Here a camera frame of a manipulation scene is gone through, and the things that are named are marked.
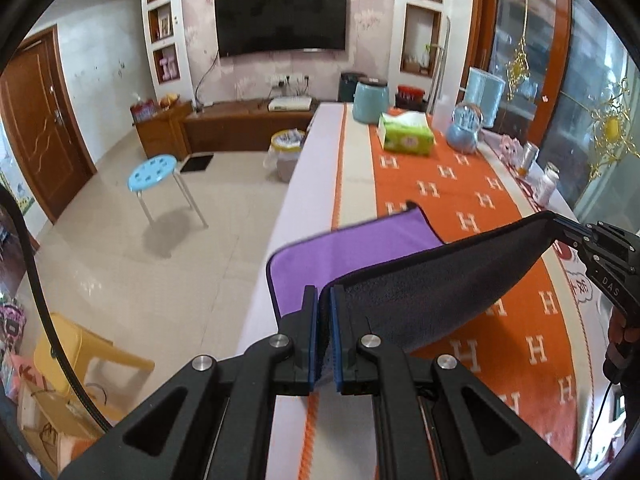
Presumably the purple and grey towel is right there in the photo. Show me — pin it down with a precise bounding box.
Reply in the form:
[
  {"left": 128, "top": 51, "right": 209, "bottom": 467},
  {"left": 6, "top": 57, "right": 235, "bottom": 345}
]
[{"left": 266, "top": 204, "right": 570, "bottom": 379}]

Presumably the white pill bottle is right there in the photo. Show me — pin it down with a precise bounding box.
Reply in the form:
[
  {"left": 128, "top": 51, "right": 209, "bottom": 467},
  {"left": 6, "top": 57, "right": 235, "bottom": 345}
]
[{"left": 533, "top": 162, "right": 560, "bottom": 208}]

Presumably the white tablecloth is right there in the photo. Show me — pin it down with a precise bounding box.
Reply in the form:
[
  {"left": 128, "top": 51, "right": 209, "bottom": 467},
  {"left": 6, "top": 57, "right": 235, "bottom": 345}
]
[{"left": 267, "top": 104, "right": 623, "bottom": 479}]

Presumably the orange H-pattern table runner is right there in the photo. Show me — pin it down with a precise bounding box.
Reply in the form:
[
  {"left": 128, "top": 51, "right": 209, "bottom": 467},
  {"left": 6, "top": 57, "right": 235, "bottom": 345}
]
[{"left": 297, "top": 106, "right": 580, "bottom": 480}]

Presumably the clear glass jar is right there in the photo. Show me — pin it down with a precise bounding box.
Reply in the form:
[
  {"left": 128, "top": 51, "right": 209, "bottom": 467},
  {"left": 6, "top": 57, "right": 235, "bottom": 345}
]
[{"left": 516, "top": 142, "right": 539, "bottom": 178}]

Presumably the pink pig figurine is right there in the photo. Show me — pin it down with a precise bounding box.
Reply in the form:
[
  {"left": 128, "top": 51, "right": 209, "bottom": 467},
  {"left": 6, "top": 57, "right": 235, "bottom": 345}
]
[{"left": 498, "top": 134, "right": 523, "bottom": 167}]

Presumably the trash bin with bag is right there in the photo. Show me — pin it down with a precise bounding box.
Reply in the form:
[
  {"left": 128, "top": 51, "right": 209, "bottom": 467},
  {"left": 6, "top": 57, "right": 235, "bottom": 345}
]
[{"left": 262, "top": 129, "right": 306, "bottom": 183}]

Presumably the black floor scale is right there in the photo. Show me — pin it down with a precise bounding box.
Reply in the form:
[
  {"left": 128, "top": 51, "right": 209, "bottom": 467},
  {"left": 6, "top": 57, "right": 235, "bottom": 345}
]
[{"left": 180, "top": 153, "right": 214, "bottom": 174}]

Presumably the blue cotton swab jar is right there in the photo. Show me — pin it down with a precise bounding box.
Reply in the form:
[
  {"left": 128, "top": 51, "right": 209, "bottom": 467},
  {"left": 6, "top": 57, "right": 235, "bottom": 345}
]
[{"left": 445, "top": 101, "right": 483, "bottom": 154}]

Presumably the light blue cylindrical container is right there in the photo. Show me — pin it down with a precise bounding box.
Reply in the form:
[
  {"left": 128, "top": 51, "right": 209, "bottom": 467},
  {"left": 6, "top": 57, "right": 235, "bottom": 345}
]
[{"left": 464, "top": 67, "right": 506, "bottom": 129}]

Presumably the green tissue box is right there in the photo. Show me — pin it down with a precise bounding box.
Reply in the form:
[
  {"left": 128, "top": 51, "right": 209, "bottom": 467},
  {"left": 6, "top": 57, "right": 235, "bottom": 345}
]
[{"left": 378, "top": 110, "right": 435, "bottom": 156}]

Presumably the blue round stool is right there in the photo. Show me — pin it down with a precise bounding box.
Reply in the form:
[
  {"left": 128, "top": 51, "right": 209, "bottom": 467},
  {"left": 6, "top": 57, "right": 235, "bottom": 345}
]
[{"left": 127, "top": 154, "right": 208, "bottom": 228}]

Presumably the white set-top box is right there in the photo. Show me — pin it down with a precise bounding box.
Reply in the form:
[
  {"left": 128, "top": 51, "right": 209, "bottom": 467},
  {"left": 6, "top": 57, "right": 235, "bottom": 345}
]
[{"left": 268, "top": 96, "right": 312, "bottom": 112}]

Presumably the wooden TV cabinet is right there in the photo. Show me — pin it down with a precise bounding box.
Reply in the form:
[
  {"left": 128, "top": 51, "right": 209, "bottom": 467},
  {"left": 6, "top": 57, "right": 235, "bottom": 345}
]
[{"left": 134, "top": 100, "right": 319, "bottom": 160}]

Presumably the light blue electric kettle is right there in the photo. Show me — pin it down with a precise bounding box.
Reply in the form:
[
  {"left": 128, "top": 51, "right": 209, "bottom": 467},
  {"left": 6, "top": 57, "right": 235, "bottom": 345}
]
[{"left": 352, "top": 77, "right": 390, "bottom": 125}]

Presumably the red tissue pack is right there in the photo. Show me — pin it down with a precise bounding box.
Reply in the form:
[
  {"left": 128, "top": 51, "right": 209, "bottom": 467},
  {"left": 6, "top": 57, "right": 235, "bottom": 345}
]
[{"left": 130, "top": 93, "right": 157, "bottom": 124}]

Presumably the brown wooden door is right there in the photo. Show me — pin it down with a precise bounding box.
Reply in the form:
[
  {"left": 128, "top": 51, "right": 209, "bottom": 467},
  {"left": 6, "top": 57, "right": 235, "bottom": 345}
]
[{"left": 1, "top": 25, "right": 96, "bottom": 222}]

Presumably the black wall television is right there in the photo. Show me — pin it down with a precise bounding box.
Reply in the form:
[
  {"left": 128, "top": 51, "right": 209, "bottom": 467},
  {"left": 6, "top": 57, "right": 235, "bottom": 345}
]
[{"left": 214, "top": 0, "right": 347, "bottom": 58}]

